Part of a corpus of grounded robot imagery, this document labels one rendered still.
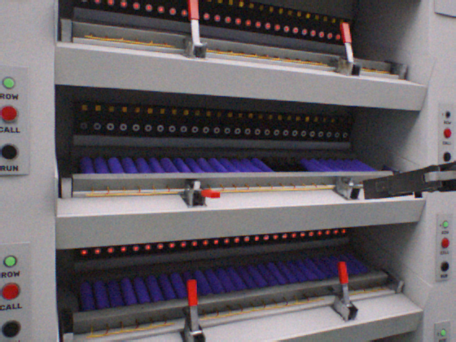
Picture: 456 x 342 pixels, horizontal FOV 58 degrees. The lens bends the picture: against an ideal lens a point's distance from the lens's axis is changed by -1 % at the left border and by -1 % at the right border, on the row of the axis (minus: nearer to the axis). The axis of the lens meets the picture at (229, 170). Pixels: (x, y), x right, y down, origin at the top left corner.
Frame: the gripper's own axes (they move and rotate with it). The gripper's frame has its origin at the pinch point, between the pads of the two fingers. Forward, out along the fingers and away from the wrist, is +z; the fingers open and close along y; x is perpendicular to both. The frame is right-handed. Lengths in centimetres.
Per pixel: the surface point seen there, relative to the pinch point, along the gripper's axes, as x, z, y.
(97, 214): -1.6, 7.0, -39.9
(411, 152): 7.0, 8.9, 15.9
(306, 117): 15.6, 19.3, 0.8
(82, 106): 15.6, 19.3, -40.3
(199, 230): -4.4, 8.5, -26.4
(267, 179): 2.7, 10.8, -13.8
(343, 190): 0.5, 8.5, -1.0
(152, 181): 2.7, 10.9, -31.9
